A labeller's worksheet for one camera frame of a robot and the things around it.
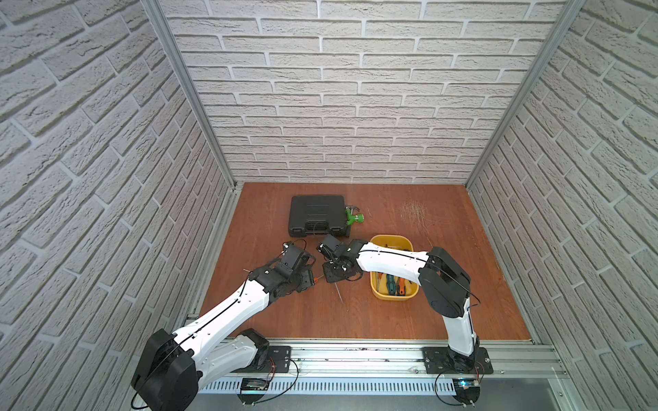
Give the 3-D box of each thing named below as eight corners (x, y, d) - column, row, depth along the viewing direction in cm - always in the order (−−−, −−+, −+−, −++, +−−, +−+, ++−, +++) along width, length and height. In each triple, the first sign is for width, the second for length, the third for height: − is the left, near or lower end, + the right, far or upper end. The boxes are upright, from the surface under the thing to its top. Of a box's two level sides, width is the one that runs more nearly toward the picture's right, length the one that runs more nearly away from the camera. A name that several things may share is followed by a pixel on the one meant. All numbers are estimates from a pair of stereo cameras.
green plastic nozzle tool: (346, 225, 107) (346, 221, 104) (345, 210, 112) (345, 205, 110) (363, 225, 107) (364, 221, 104) (362, 210, 112) (362, 206, 110)
